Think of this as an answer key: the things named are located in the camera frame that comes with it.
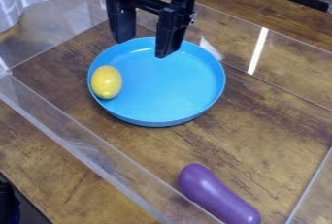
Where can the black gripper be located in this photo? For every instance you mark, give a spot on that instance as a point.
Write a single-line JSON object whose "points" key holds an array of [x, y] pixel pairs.
{"points": [[172, 25]]}

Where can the yellow lemon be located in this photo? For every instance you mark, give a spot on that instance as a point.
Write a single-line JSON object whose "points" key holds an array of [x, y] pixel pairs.
{"points": [[106, 82]]}

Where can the blue round tray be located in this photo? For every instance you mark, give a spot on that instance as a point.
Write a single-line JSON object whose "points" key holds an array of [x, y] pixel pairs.
{"points": [[166, 91]]}

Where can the purple toy eggplant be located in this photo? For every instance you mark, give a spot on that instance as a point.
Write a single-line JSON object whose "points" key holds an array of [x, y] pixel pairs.
{"points": [[204, 188]]}

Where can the clear acrylic enclosure wall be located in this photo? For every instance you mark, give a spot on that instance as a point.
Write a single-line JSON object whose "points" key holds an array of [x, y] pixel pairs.
{"points": [[93, 170]]}

